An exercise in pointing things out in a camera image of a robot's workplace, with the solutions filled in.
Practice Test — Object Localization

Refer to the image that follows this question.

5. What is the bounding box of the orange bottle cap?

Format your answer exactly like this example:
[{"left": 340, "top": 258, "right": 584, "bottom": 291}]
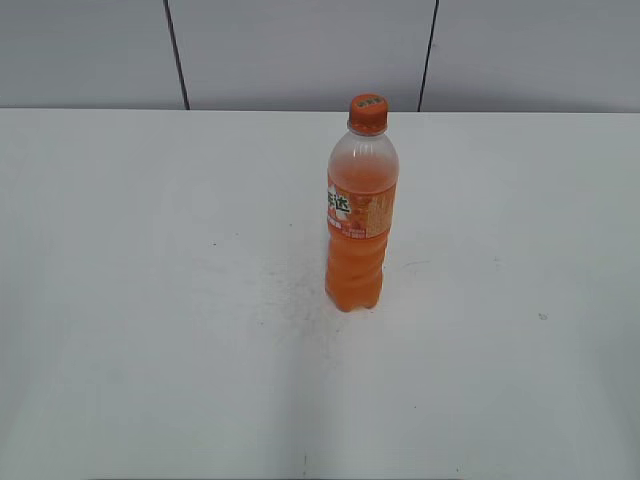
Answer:
[{"left": 347, "top": 93, "right": 389, "bottom": 136}]

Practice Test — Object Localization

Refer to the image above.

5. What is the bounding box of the orange soda plastic bottle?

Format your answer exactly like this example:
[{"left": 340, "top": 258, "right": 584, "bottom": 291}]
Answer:
[{"left": 325, "top": 129, "right": 399, "bottom": 312}]

